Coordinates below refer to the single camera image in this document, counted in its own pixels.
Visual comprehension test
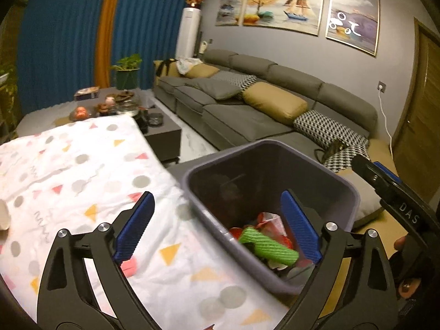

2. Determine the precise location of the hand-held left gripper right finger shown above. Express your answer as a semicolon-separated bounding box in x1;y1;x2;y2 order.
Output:
271;190;399;330

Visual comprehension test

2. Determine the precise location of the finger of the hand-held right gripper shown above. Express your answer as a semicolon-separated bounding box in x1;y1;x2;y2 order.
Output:
351;155;396;207
374;161;430;212

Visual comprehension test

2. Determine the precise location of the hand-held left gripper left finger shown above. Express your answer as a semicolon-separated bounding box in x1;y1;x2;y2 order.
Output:
36;191;162;330

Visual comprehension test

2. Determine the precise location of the red plastic bag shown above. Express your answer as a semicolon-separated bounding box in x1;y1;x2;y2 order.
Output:
256;212;296;248

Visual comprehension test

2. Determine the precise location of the green foam net roll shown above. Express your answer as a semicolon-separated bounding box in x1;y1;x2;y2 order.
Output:
239;227;299;268

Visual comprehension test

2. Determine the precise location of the grey plastic bin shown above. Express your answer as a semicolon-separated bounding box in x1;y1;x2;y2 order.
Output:
181;140;361;296

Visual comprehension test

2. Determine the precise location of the person's right hand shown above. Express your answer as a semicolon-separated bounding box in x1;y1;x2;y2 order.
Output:
394;235;425;298

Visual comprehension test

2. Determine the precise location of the houndstooth cushion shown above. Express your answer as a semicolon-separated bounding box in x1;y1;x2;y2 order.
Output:
323;144;371;174

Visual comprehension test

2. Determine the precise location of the light grey cushion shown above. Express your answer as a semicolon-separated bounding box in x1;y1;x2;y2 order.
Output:
343;172;383;228

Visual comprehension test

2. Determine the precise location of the pink crumpled scrap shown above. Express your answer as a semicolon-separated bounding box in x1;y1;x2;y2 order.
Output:
121;259;139;278

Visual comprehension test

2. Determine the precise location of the long black-white patterned cushion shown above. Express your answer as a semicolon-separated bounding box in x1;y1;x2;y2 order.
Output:
293;110;369;149

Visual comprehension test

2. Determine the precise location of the white patterned tablecloth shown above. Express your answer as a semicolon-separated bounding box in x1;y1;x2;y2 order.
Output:
0;117;289;330

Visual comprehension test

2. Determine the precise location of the wooden door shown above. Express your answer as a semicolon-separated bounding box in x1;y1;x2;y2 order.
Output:
392;17;440;210

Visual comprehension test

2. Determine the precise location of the dark coffee table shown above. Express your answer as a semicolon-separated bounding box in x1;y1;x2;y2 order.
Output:
74;87;183;164

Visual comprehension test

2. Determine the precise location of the large yellow cushion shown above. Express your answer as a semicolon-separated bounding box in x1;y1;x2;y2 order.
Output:
242;82;309;124

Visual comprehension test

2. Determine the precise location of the glass bowl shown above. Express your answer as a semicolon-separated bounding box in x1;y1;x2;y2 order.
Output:
116;100;142;116

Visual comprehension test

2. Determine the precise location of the brown tea tray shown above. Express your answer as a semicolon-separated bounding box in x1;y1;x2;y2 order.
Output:
95;91;136;115

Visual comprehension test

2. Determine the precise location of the grey fabric sofa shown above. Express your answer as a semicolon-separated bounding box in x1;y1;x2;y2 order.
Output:
152;49;379;166

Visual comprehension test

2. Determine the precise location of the orange round toy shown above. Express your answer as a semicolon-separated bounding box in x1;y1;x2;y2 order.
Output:
70;106;89;122

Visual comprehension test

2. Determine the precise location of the beige crumpled paper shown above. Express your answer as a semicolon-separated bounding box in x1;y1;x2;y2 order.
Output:
0;200;12;231

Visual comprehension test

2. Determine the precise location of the flat printed box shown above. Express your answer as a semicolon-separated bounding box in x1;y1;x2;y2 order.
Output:
75;87;100;101

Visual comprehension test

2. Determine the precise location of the potted plant in green pot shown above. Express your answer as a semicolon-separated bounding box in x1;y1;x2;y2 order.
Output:
110;54;142;90

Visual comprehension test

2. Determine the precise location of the purple framed painting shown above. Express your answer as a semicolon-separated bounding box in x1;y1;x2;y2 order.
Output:
325;0;381;56

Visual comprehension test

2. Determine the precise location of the small black-white patterned cushion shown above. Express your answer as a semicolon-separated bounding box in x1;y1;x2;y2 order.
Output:
225;73;258;90

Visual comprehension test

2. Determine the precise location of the flat grey cushion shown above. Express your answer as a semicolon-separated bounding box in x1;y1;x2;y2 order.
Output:
186;78;243;101

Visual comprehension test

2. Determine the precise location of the black cloth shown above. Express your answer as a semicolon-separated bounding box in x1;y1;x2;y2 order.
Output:
156;59;178;76

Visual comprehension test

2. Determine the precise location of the small yellow cushion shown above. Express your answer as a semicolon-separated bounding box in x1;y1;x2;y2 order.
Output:
185;65;221;79

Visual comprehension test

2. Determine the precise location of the white cloth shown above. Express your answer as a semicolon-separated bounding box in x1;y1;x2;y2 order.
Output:
177;58;203;75

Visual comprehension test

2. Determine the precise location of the wide sailboat painting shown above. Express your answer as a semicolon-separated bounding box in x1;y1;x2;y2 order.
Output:
243;0;326;37

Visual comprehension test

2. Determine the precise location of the trailing plant on stand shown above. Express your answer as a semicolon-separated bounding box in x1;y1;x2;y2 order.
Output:
0;60;19;138

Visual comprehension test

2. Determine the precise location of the orange curtain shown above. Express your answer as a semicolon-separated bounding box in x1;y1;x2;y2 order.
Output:
93;0;126;88

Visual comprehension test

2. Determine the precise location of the blue curtain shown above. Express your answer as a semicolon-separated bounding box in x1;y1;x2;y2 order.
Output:
112;0;207;90
17;0;111;111

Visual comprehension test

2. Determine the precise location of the white standing air conditioner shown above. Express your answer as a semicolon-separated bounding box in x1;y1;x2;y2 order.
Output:
176;7;202;59

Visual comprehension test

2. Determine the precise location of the small landscape painting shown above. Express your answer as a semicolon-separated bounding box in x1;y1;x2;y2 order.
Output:
215;0;247;27

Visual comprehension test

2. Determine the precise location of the white cable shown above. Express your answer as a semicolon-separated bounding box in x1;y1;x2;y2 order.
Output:
380;91;394;145

